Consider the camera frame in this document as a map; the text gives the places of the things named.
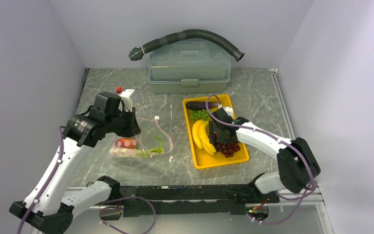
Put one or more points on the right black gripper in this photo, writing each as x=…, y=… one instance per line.
x=213, y=128

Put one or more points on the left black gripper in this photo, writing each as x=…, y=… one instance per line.
x=133, y=128

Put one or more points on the orange red toy mango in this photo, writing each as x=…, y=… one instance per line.
x=126, y=143

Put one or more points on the red toy grapes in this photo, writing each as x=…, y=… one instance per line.
x=227, y=149

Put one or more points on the green toy grapes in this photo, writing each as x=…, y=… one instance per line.
x=195, y=115

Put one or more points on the clear zip top bag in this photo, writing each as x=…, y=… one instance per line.
x=151, y=128

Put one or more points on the yellow plastic tray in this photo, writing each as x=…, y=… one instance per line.
x=201, y=159

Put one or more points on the purple toy eggplant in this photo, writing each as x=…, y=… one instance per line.
x=200, y=105

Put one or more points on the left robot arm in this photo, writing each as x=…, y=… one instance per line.
x=46, y=208

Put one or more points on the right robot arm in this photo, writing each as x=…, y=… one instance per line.
x=297, y=165

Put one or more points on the yellow toy bananas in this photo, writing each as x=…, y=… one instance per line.
x=200, y=137

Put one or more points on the grey plastic storage box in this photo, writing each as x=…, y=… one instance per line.
x=189, y=66

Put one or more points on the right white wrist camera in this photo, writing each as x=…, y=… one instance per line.
x=229, y=111

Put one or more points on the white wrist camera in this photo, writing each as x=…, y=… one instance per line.
x=229, y=111
x=125, y=95

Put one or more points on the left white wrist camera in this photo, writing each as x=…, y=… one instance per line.
x=125, y=95

